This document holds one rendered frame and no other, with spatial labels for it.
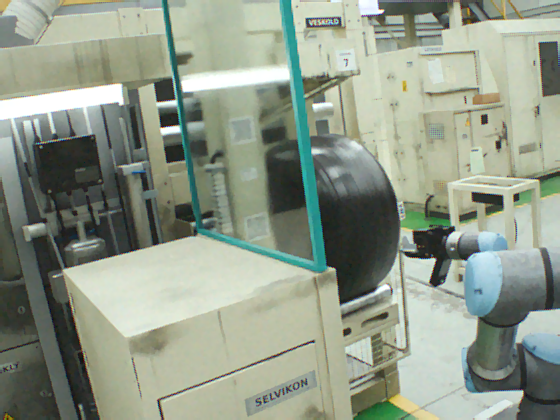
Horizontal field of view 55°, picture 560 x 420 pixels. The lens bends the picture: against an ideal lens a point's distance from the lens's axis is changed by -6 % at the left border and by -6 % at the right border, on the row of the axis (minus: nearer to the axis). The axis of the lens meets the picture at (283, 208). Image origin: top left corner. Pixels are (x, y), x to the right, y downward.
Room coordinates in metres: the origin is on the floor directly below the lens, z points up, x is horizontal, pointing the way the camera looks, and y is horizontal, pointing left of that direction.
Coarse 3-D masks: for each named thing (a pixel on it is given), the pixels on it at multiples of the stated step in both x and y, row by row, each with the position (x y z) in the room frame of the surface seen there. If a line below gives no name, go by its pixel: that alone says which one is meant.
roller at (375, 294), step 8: (376, 288) 1.79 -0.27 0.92; (384, 288) 1.79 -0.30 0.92; (392, 288) 1.80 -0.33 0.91; (360, 296) 1.74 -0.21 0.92; (368, 296) 1.75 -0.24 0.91; (376, 296) 1.76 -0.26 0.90; (384, 296) 1.78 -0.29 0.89; (344, 304) 1.70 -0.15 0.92; (352, 304) 1.71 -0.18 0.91; (360, 304) 1.72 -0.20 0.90; (368, 304) 1.75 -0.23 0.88; (344, 312) 1.69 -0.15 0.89
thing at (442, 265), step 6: (438, 252) 1.42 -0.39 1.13; (438, 258) 1.41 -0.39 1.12; (444, 258) 1.40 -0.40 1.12; (438, 264) 1.42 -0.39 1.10; (444, 264) 1.41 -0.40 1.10; (450, 264) 1.43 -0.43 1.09; (438, 270) 1.42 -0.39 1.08; (444, 270) 1.43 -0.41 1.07; (432, 276) 1.44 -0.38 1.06; (438, 276) 1.42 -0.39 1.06; (444, 276) 1.44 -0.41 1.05; (432, 282) 1.44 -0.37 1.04; (438, 282) 1.43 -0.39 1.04
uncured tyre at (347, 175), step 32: (320, 160) 1.67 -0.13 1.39; (352, 160) 1.70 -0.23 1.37; (320, 192) 1.62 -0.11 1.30; (352, 192) 1.62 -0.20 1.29; (384, 192) 1.67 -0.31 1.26; (352, 224) 1.58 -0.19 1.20; (384, 224) 1.64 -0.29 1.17; (352, 256) 1.59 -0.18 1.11; (384, 256) 1.66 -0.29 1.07; (352, 288) 1.65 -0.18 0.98
